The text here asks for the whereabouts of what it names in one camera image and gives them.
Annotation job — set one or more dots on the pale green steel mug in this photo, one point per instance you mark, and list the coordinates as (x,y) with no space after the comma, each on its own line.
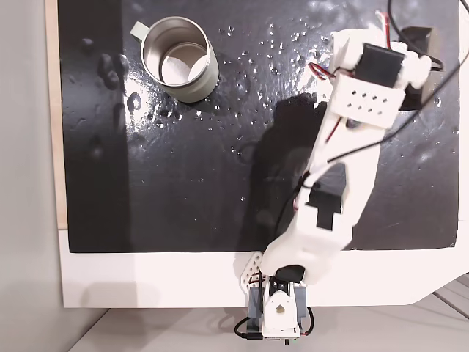
(183,62)

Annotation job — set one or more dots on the black table mat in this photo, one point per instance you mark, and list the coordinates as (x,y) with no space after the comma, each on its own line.
(183,201)

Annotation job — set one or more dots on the grey table clamp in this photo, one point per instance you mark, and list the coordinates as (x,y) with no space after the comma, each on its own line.
(302,300)

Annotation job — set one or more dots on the black camera box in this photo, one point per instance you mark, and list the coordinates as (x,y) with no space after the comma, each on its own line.
(417,36)

